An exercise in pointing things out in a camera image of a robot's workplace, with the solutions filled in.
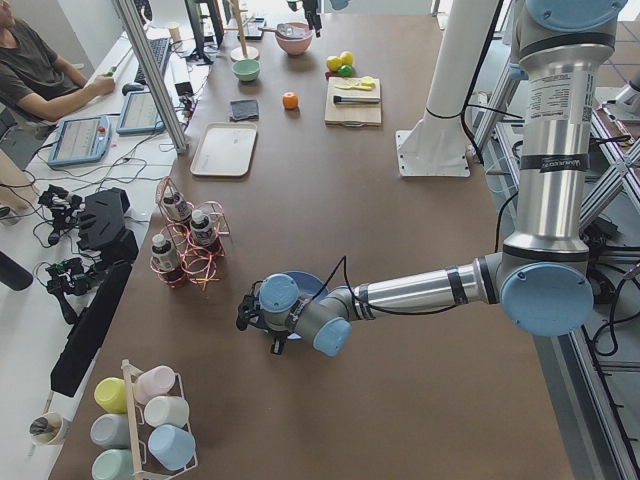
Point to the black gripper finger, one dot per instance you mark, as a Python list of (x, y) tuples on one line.
[(314, 22), (278, 345)]

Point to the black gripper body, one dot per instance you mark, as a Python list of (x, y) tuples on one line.
[(276, 339), (313, 11)]

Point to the blue plate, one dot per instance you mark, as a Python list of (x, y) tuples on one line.
[(305, 285)]

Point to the orange fruit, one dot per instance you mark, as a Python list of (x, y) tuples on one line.
[(290, 101)]

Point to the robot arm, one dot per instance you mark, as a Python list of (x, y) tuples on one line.
[(539, 275)]

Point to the pink bowl with ice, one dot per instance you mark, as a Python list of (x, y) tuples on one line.
[(296, 46)]

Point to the metal ice scoop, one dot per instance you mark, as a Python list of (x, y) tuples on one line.
[(286, 30)]

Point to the yellow lemon outer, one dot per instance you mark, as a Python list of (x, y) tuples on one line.
[(333, 63)]

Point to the yellow lemon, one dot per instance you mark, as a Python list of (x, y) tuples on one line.
[(347, 58), (333, 63)]

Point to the yellow lemon inner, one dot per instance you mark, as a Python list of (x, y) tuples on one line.
[(347, 58)]

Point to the green lime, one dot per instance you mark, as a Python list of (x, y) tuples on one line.
[(345, 71)]

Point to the yellow plastic knife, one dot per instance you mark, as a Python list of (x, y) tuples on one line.
[(357, 87)]

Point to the lemon slice inner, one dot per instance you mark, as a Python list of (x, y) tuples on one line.
[(351, 83)]

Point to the wooden cup stand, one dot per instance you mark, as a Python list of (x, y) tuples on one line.
[(244, 51)]

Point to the steel muddler black tip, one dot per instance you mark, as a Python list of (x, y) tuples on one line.
[(355, 100)]

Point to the green bowl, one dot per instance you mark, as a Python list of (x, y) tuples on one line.
[(246, 70)]

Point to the wooden cutting board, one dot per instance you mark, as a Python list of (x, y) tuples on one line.
[(352, 115)]

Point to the grey folded cloth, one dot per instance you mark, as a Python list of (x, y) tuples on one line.
[(246, 109)]

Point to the pink cup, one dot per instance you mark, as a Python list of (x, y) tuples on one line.
[(152, 383)]

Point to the tea bottle two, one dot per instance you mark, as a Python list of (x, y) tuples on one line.
[(202, 229)]

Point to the white cup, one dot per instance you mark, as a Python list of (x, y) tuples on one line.
[(173, 410)]

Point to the tea bottle three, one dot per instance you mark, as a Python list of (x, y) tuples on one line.
[(164, 253)]

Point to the blue cup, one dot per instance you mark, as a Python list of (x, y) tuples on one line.
[(173, 447)]

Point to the black keyboard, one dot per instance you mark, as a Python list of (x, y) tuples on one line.
[(161, 51)]

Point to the cream rabbit tray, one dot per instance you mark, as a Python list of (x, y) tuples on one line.
[(225, 150)]

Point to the tea bottle one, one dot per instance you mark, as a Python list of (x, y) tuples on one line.
[(176, 207)]

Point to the yellow cup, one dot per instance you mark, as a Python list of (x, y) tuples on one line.
[(110, 395)]

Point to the grey cup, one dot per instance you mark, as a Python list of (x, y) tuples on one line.
[(111, 431)]

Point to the teach pendant far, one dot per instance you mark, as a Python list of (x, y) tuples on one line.
[(139, 115)]

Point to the teach pendant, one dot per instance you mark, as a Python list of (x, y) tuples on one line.
[(80, 140), (139, 115)]

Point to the green cup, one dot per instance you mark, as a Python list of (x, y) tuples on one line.
[(113, 464)]

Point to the teach pendant near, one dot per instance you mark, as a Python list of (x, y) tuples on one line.
[(80, 140)]

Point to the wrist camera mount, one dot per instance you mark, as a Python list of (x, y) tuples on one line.
[(248, 313)]

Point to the copper wire bottle rack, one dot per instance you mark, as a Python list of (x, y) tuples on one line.
[(198, 264)]

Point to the white wire cup rack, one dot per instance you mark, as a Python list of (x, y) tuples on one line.
[(145, 466)]

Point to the aluminium frame post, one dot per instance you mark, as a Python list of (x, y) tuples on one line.
[(125, 9)]

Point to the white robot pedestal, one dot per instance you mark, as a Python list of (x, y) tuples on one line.
[(436, 146)]

